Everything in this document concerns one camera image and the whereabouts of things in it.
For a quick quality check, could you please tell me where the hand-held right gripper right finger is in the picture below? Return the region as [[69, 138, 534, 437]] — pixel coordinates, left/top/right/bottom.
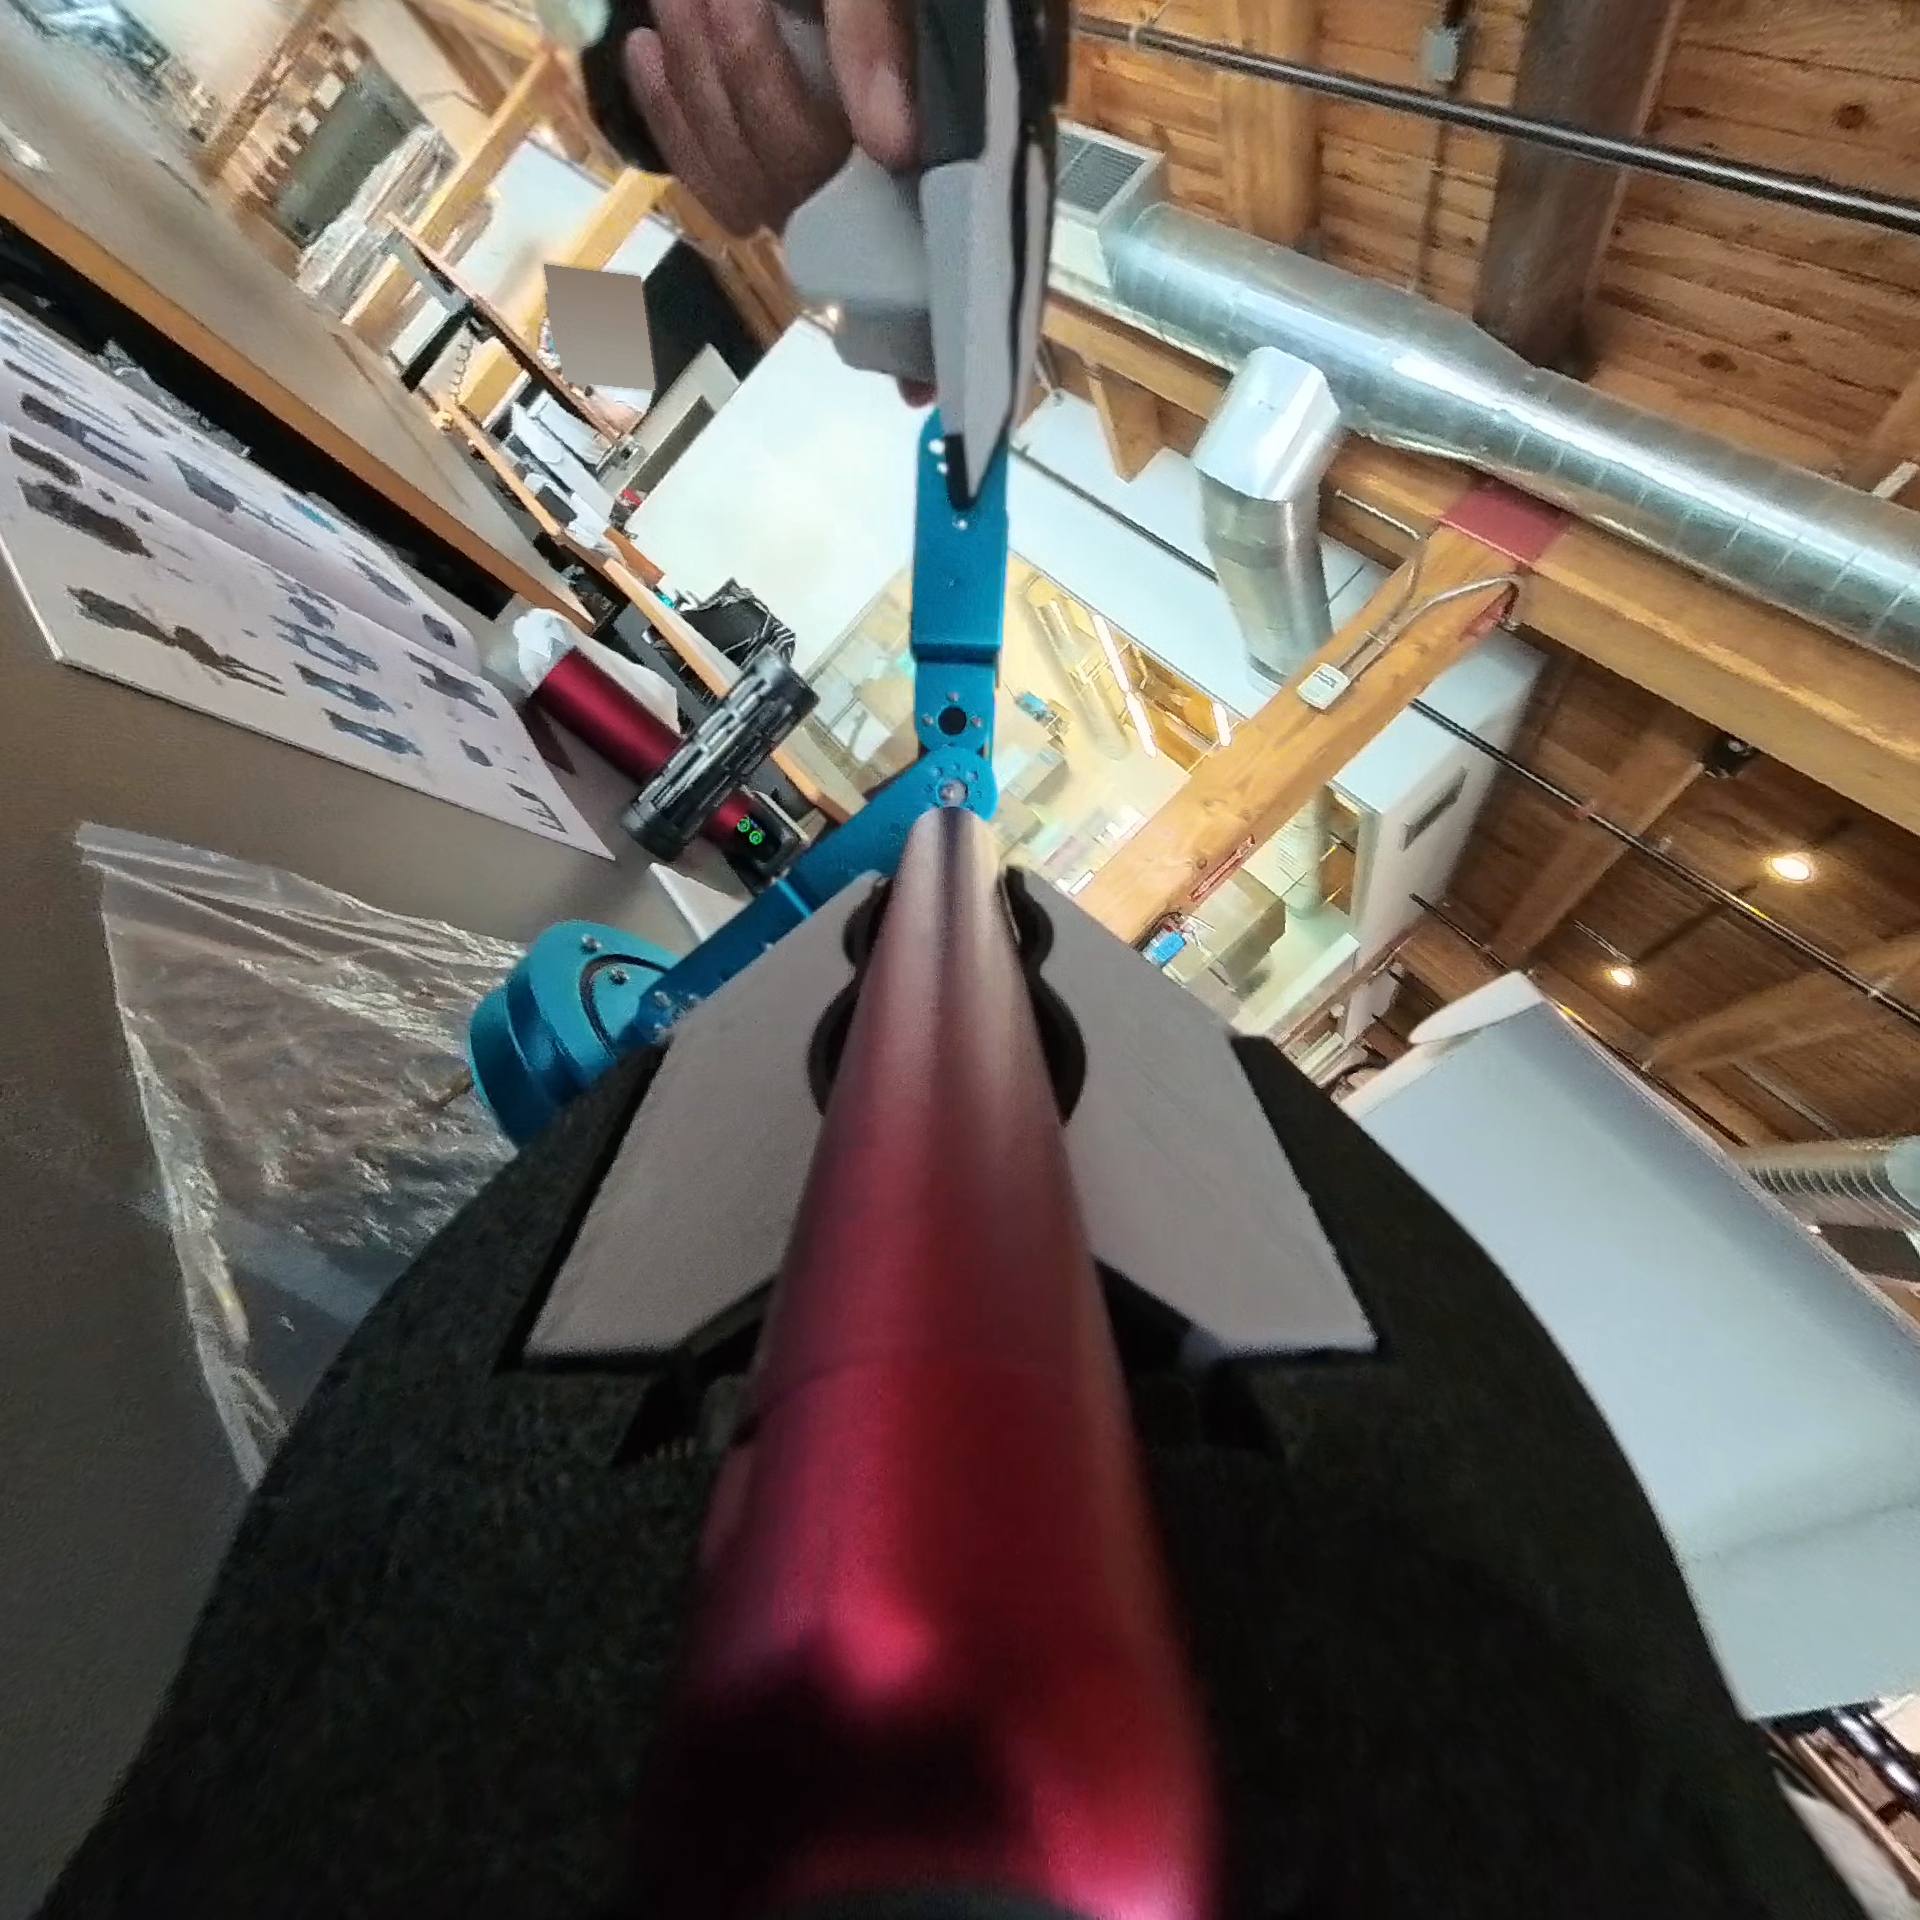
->
[[1001, 870, 1375, 1362]]

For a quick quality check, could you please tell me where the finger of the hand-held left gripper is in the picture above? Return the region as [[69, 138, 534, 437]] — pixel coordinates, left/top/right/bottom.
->
[[918, 138, 1056, 508]]

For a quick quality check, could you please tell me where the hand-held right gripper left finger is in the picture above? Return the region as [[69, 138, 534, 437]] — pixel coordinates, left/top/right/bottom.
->
[[526, 878, 883, 1362]]

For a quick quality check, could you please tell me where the blue toy robot arm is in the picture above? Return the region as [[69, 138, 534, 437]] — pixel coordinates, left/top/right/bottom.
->
[[469, 405, 1011, 1149]]

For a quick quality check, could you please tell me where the red electric screwdriver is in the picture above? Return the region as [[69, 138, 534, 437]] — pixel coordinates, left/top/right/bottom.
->
[[638, 807, 1221, 1920]]

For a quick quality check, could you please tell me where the grey desk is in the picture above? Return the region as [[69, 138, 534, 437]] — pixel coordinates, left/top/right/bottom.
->
[[0, 293, 903, 1920]]

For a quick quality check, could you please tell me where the person's left hand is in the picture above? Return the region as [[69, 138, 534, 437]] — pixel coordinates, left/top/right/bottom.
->
[[622, 0, 921, 240]]

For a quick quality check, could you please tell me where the open laptop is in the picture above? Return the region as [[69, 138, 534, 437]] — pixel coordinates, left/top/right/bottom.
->
[[544, 262, 671, 396]]

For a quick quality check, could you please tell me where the clear plastic bag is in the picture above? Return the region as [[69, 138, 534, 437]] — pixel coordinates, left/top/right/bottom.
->
[[76, 823, 529, 1479]]

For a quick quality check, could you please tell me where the black device green display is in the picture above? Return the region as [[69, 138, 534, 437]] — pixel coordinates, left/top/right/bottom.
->
[[622, 663, 822, 885]]

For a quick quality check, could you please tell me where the white orange cardboard box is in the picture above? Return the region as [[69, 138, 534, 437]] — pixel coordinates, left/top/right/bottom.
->
[[1341, 972, 1920, 1723]]

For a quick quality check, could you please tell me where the red cylindrical bottle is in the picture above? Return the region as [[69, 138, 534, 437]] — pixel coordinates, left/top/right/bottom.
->
[[510, 608, 752, 842]]

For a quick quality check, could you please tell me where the printed instruction sheet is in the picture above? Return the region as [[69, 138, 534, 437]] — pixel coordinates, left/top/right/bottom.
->
[[0, 300, 616, 864]]

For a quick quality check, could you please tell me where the wooden edged table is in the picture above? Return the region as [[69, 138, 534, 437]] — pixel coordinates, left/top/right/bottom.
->
[[0, 0, 600, 634]]

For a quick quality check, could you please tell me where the silver air duct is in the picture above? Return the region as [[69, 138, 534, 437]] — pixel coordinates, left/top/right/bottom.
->
[[1049, 127, 1920, 723]]

